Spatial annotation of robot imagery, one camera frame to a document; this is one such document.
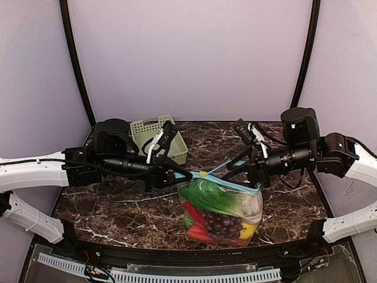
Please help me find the green bok choy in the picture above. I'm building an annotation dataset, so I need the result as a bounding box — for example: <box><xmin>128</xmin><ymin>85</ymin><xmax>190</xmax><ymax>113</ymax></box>
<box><xmin>178</xmin><ymin>179</ymin><xmax>243</xmax><ymax>217</ymax></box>

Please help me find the white garlic bulb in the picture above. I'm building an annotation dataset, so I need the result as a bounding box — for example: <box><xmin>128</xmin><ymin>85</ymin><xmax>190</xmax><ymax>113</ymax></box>
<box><xmin>240</xmin><ymin>193</ymin><xmax>263</xmax><ymax>223</ymax></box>

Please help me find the long red chili pepper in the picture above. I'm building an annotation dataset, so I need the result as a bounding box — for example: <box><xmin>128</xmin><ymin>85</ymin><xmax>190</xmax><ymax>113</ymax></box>
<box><xmin>181</xmin><ymin>201</ymin><xmax>205</xmax><ymax>227</ymax></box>

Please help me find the clear zip top bag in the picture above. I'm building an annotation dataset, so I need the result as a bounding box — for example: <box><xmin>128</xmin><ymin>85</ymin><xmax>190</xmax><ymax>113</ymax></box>
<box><xmin>175</xmin><ymin>163</ymin><xmax>263</xmax><ymax>247</ymax></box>

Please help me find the orange red chili pepper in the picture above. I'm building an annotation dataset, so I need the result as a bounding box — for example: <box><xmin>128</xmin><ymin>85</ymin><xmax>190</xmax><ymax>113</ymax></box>
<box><xmin>186</xmin><ymin>224</ymin><xmax>212</xmax><ymax>242</ymax></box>

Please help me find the dark red grapes bunch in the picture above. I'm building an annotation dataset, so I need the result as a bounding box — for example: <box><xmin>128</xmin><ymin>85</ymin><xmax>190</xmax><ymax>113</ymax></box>
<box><xmin>204</xmin><ymin>212</ymin><xmax>243</xmax><ymax>239</ymax></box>

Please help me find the yellow lemon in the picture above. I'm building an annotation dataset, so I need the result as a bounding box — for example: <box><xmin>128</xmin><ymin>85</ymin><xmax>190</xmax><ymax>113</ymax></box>
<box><xmin>239</xmin><ymin>222</ymin><xmax>257</xmax><ymax>240</ymax></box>

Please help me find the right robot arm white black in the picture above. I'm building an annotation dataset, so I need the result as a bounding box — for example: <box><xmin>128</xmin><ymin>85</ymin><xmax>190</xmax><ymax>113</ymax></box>
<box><xmin>224</xmin><ymin>107</ymin><xmax>376</xmax><ymax>187</ymax></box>

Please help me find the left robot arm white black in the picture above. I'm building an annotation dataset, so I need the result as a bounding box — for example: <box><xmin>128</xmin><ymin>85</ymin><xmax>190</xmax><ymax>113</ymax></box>
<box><xmin>1</xmin><ymin>119</ymin><xmax>193</xmax><ymax>245</ymax></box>

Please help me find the beige plastic basket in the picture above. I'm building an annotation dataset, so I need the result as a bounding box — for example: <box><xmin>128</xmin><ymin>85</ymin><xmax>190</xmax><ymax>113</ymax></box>
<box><xmin>130</xmin><ymin>114</ymin><xmax>189</xmax><ymax>165</ymax></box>

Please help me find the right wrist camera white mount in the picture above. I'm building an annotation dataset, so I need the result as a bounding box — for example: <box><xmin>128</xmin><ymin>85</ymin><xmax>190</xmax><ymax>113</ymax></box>
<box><xmin>234</xmin><ymin>119</ymin><xmax>274</xmax><ymax>159</ymax></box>

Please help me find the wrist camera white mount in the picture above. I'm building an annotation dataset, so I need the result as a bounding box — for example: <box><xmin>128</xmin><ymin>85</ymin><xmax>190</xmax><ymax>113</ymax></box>
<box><xmin>141</xmin><ymin>121</ymin><xmax>178</xmax><ymax>164</ymax></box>
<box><xmin>234</xmin><ymin>119</ymin><xmax>274</xmax><ymax>159</ymax></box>

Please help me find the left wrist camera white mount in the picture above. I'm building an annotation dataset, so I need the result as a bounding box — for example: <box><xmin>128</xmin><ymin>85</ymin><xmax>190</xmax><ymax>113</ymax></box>
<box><xmin>141</xmin><ymin>121</ymin><xmax>178</xmax><ymax>164</ymax></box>

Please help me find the black curved front rail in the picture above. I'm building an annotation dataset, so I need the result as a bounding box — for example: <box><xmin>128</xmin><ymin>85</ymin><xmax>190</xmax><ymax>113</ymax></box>
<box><xmin>52</xmin><ymin>240</ymin><xmax>329</xmax><ymax>270</ymax></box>

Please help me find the right black frame post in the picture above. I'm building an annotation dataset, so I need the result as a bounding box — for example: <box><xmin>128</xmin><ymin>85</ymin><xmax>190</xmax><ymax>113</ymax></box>
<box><xmin>290</xmin><ymin>0</ymin><xmax>321</xmax><ymax>108</ymax></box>

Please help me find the black frame post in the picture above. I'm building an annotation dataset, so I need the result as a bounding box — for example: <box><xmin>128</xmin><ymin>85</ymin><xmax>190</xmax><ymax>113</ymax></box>
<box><xmin>59</xmin><ymin>0</ymin><xmax>96</xmax><ymax>128</ymax></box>
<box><xmin>290</xmin><ymin>0</ymin><xmax>321</xmax><ymax>108</ymax></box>

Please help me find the white slotted cable duct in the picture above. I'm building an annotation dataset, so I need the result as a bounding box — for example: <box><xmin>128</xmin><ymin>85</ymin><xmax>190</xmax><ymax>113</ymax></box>
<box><xmin>38</xmin><ymin>253</ymin><xmax>282</xmax><ymax>282</ymax></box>

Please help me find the left black frame post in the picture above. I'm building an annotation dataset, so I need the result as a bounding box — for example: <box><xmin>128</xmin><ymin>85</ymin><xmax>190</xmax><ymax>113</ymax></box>
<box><xmin>59</xmin><ymin>0</ymin><xmax>96</xmax><ymax>128</ymax></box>

